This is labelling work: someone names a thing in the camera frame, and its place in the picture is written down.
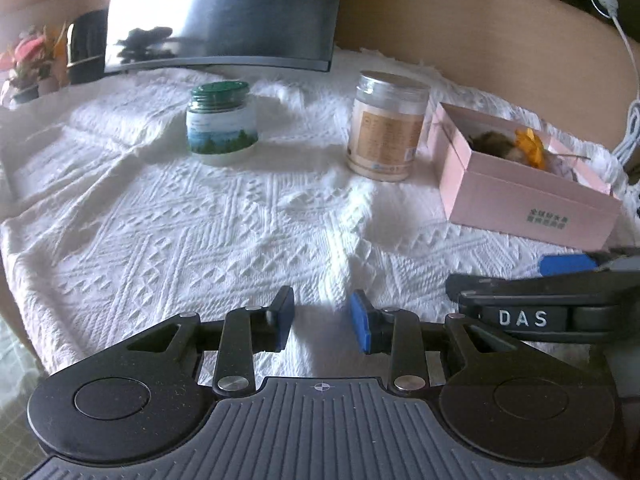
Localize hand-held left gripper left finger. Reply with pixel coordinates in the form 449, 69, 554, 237
127, 286, 296, 397

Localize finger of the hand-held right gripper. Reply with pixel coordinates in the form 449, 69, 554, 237
445, 272, 626, 309
539, 246, 640, 279

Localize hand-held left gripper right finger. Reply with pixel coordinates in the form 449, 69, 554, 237
350, 289, 506, 395

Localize pink cardboard box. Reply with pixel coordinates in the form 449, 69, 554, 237
427, 101, 624, 250

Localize orange plush flower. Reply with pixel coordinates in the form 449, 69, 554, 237
515, 127, 549, 170

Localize white textured tablecloth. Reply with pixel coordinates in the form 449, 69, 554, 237
0, 47, 640, 392

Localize clear jar silver lid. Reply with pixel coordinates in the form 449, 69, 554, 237
346, 70, 432, 181

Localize green lid jar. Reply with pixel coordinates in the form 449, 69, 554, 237
186, 81, 260, 165

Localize white power plug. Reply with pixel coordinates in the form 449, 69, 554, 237
590, 0, 621, 20

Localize green grid mat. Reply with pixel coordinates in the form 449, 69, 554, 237
0, 312, 51, 480

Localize black computer monitor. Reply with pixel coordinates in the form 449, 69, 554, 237
103, 0, 347, 75

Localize black round container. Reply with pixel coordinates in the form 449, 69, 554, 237
66, 10, 109, 84

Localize potted artificial flowers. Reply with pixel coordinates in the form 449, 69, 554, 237
0, 22, 69, 109

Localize white power cable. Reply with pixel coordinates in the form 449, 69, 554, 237
602, 12, 640, 172

